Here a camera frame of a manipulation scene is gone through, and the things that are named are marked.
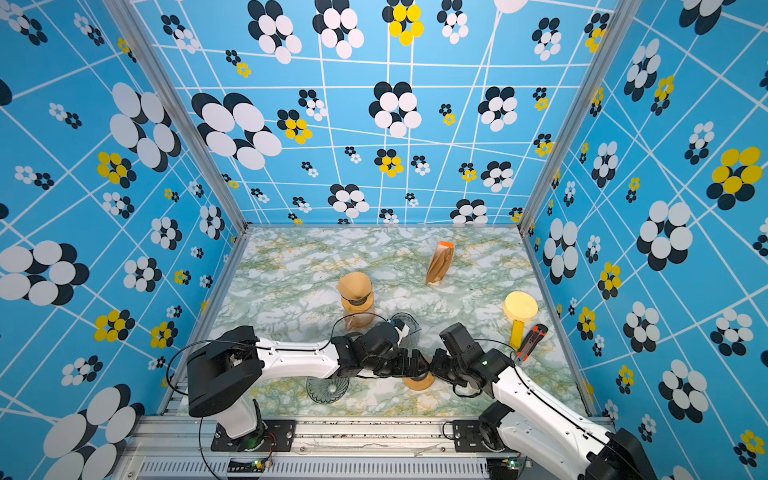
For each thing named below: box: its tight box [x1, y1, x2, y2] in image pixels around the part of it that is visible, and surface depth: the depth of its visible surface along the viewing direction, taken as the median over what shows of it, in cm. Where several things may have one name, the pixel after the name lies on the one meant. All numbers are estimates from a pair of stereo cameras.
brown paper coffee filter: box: [336, 272, 372, 298], surface depth 88 cm
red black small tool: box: [516, 323, 549, 362], surface depth 91 cm
